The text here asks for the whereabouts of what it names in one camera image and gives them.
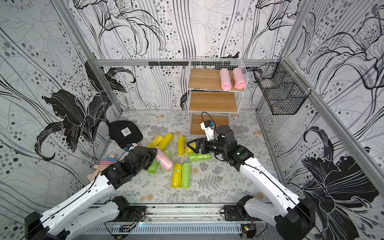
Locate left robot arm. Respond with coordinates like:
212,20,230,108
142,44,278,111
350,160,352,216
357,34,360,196
24,146,159,240

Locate green roll front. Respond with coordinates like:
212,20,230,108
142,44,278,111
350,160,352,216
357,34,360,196
181,163,191,189

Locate yellow roll front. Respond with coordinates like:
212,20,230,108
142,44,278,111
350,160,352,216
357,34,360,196
171,164,183,188

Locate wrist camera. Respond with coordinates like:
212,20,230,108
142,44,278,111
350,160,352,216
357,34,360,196
124,143,138,152
201,120,216,141

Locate pink roll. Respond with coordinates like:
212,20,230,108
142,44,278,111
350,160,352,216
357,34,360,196
220,69,232,91
233,68,247,90
155,147,174,171

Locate white slotted cable duct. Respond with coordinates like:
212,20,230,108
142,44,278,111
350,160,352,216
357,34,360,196
86,223,242,235

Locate white wire three-tier shelf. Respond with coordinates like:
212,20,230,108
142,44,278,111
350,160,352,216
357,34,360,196
186,57,249,135

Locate black cap with label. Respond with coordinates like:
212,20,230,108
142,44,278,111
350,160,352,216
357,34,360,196
107,121,143,149

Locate pale green roll middle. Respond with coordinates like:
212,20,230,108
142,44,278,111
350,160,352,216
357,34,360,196
162,149,172,172

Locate green roll dark left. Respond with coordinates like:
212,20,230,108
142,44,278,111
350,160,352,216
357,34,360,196
147,160,159,174

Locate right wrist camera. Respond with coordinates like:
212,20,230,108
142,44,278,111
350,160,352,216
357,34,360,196
201,120,216,141

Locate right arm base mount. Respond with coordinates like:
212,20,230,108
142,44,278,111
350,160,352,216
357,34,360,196
221,205,258,222

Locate black wire wall basket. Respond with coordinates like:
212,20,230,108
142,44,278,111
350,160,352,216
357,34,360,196
252,62,307,116

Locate yellow roll far left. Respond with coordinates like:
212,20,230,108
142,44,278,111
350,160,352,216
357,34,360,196
147,136,163,148

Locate pink plush toy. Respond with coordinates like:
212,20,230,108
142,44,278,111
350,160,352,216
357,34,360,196
87,154,117,182

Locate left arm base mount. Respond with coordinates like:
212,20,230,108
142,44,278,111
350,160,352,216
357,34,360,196
112,196,148,223

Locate yellow roll with label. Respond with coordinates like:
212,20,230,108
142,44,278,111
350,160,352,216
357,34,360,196
185,143,196,155

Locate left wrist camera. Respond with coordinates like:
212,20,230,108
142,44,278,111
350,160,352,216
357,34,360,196
124,143,138,152

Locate green roll lying sideways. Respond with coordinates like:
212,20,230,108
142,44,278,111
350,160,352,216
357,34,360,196
188,153,211,163

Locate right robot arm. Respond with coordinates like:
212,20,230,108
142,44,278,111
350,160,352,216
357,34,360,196
186,124,316,240

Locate yellow roll upright middle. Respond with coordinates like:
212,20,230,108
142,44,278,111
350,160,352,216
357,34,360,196
177,136,185,157

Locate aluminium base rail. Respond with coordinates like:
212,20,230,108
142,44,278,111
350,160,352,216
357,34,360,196
86,202,301,225

